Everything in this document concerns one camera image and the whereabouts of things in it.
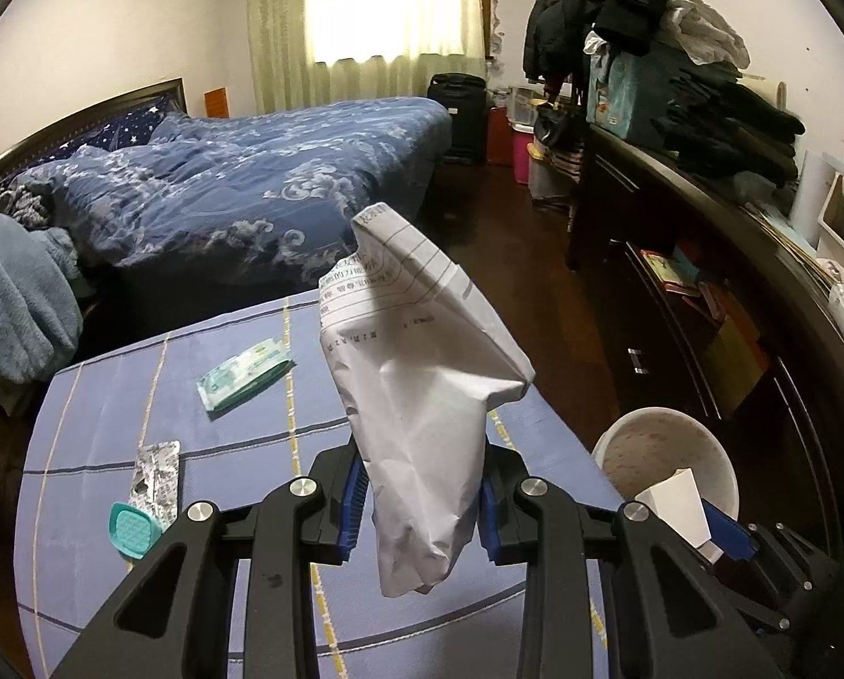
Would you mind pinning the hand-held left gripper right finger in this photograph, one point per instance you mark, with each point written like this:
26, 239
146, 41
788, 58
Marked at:
487, 523

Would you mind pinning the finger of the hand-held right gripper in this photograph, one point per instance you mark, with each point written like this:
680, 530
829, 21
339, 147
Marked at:
729, 530

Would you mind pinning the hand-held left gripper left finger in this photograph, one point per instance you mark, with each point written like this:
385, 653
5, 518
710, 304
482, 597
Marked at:
347, 516

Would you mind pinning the white plastic bucket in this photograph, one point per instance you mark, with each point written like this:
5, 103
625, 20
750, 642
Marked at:
666, 445

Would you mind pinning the white paper sheet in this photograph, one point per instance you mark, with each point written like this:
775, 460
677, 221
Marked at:
422, 396

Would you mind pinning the blue checked tablecloth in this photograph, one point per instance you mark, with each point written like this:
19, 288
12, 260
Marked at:
202, 495

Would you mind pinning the green wet wipe packet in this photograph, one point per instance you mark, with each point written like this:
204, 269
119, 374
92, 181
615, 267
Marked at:
245, 375

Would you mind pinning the silver foil packet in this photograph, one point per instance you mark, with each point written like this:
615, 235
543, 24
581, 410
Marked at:
156, 477

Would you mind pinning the teal plastic lid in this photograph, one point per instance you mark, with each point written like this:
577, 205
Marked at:
133, 530

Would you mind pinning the dark wooden dresser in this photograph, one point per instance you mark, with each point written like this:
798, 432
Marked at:
712, 283

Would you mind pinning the blue patterned duvet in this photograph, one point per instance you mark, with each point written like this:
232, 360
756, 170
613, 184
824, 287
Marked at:
231, 177

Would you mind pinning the pink bin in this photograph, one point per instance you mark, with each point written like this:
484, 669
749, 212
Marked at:
521, 159

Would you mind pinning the striped bag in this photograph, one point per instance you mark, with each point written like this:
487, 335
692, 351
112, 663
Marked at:
560, 163

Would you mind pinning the red bin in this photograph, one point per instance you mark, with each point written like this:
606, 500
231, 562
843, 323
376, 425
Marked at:
499, 134

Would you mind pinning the light blue fleece blanket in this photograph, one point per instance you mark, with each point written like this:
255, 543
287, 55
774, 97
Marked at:
18, 304

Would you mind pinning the black handbag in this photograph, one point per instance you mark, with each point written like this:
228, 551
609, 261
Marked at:
555, 126

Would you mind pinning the black suitcase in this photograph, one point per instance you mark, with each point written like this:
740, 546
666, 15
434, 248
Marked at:
457, 117

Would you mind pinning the pile of dark clothes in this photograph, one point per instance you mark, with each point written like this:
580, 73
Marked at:
726, 113

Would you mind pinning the clear storage box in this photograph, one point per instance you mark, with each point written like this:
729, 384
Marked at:
524, 102

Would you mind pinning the orange board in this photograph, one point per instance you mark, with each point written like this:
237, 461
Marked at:
215, 102

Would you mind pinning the star print pillow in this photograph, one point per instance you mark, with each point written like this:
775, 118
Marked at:
110, 138

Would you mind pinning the teal printed box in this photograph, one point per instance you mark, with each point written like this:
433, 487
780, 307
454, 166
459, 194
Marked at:
616, 95

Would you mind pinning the grey patterned blanket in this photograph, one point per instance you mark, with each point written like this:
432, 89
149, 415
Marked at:
15, 201

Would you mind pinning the dark wooden headboard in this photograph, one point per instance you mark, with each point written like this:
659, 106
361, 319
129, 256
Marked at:
75, 127

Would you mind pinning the pale green curtain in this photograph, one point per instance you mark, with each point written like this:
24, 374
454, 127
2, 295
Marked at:
365, 21

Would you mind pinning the white crumpled cloth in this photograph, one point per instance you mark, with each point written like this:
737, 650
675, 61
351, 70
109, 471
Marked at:
701, 25

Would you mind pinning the black hanging jacket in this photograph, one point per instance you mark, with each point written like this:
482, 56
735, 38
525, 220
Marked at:
560, 14

